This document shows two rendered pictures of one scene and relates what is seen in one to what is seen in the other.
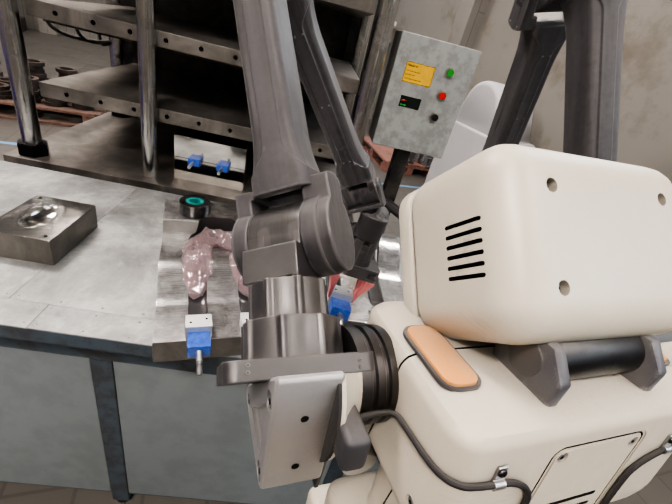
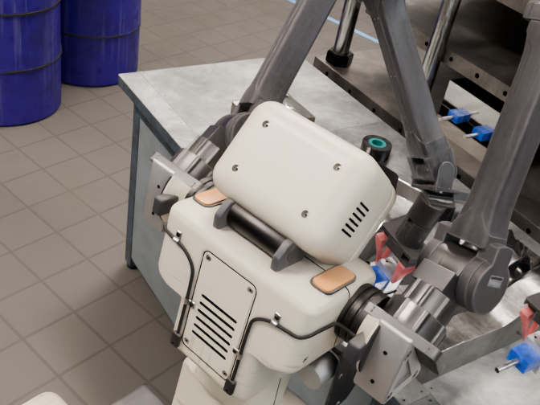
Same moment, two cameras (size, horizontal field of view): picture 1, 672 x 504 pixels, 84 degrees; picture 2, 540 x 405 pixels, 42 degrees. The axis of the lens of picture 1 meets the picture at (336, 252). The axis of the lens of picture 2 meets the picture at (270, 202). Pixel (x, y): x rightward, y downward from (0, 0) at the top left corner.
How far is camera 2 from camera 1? 0.96 m
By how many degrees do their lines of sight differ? 50
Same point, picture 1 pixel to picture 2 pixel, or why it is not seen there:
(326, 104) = (393, 75)
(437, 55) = not seen: outside the picture
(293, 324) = (186, 153)
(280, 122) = (265, 68)
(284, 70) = (285, 41)
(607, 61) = (517, 96)
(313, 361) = (178, 170)
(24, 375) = not seen: hidden behind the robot
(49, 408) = not seen: hidden behind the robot
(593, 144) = (484, 165)
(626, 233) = (292, 168)
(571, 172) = (283, 124)
